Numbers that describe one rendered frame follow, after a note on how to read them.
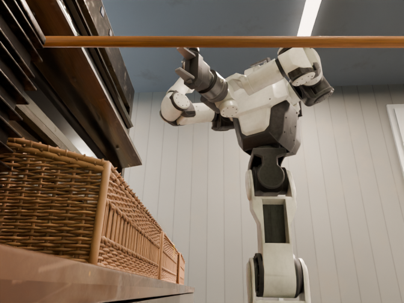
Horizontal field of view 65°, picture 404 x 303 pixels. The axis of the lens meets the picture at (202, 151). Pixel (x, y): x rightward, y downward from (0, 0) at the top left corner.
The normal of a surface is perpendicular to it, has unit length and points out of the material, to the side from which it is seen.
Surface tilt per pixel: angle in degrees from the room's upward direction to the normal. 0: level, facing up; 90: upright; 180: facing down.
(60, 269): 90
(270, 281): 108
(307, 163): 90
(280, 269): 82
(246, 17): 180
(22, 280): 90
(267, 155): 90
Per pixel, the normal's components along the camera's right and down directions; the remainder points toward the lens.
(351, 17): -0.02, 0.92
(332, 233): -0.08, -0.40
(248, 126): -0.59, -0.33
